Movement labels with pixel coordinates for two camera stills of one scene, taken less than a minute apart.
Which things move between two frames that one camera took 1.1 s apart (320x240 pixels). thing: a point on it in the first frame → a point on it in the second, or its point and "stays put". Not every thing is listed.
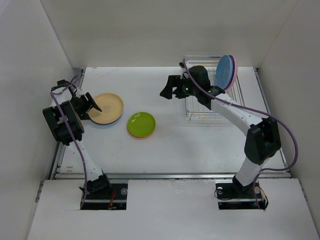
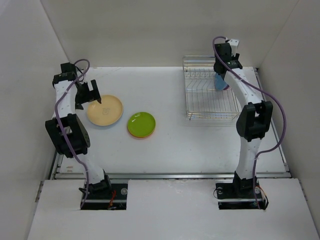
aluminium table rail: [57, 175] stays put
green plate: [141, 124] stays put
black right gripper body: [185, 89] → [236, 57]
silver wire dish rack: [196, 110] stays put
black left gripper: [83, 112] → [91, 95]
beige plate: [112, 107] stays put
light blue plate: [105, 123] → [116, 123]
